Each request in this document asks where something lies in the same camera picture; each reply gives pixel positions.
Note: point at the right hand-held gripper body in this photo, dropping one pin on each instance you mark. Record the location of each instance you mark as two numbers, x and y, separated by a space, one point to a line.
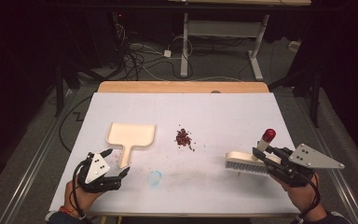
304 160

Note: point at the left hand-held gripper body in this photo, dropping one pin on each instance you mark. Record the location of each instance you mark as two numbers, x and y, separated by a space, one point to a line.
97 169

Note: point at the cream dustpan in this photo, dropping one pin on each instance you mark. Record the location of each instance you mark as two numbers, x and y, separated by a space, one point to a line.
131 135

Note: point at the person's left hand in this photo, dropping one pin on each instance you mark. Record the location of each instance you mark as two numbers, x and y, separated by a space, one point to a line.
82 197

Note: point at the person's right hand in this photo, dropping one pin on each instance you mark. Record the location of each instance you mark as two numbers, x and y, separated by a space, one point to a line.
301 194

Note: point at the orange wristband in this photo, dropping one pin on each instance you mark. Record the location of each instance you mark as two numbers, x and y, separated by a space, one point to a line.
67 211

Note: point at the white table cover sheet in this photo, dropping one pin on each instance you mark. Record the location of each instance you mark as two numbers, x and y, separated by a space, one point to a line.
214 115

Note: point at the black metal stand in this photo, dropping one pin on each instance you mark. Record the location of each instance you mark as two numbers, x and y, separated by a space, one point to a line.
315 99
59 93

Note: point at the pile of red crumbs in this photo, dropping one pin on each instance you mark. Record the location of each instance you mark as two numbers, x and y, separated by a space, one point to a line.
183 138

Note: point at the white power adapter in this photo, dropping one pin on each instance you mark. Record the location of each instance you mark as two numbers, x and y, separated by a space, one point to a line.
167 53

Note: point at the aluminium floor rail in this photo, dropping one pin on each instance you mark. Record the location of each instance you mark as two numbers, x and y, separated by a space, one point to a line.
31 165
335 174

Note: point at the white metal desk frame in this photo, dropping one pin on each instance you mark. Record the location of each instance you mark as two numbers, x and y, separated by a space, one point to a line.
223 28

